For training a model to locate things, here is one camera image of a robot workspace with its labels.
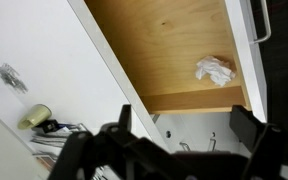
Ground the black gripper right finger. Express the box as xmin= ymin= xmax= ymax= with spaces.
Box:
xmin=229 ymin=104 xmax=288 ymax=180

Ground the white drawer with wooden interior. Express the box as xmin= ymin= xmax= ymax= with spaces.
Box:
xmin=83 ymin=0 xmax=272 ymax=123

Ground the white kitchen counter unit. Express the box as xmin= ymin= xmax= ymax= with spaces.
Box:
xmin=0 ymin=0 xmax=288 ymax=180

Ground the white paper magazine stack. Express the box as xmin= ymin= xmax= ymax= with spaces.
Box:
xmin=30 ymin=123 xmax=92 ymax=180

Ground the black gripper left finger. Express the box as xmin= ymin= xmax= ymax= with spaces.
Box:
xmin=47 ymin=104 xmax=185 ymax=180

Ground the crumpled white paper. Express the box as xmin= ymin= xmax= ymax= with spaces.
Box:
xmin=194 ymin=55 xmax=237 ymax=88

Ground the silver cabinet door handle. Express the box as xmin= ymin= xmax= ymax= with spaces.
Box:
xmin=207 ymin=132 xmax=217 ymax=152
xmin=178 ymin=141 xmax=190 ymax=153

